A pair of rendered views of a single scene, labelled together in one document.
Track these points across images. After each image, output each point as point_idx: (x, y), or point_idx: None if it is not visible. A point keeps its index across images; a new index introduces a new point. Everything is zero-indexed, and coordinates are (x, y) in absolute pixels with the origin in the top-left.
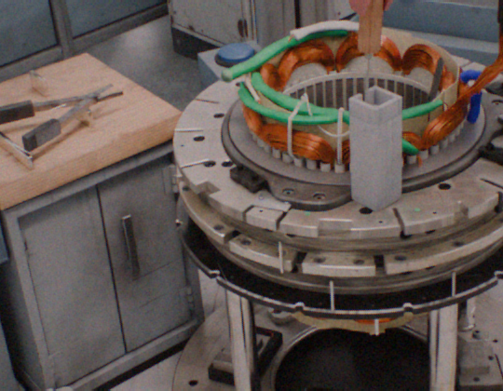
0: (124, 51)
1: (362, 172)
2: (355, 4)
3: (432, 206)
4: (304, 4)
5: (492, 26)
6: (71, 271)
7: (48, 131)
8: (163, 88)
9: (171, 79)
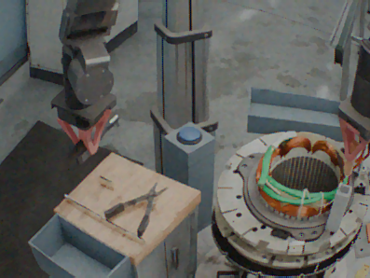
0: (10, 82)
1: (334, 219)
2: (349, 158)
3: (351, 222)
4: (197, 88)
5: (304, 103)
6: (154, 276)
7: (146, 223)
8: (29, 97)
9: (32, 91)
